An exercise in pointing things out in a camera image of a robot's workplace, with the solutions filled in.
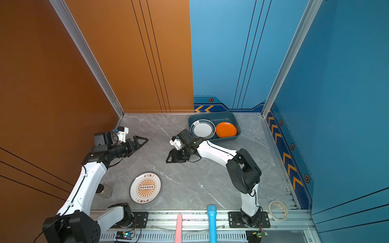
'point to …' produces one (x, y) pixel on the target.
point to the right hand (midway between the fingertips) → (168, 161)
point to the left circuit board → (124, 235)
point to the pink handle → (178, 235)
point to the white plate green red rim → (203, 128)
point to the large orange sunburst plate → (145, 188)
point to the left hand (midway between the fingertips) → (143, 142)
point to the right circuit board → (255, 236)
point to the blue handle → (211, 212)
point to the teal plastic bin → (216, 117)
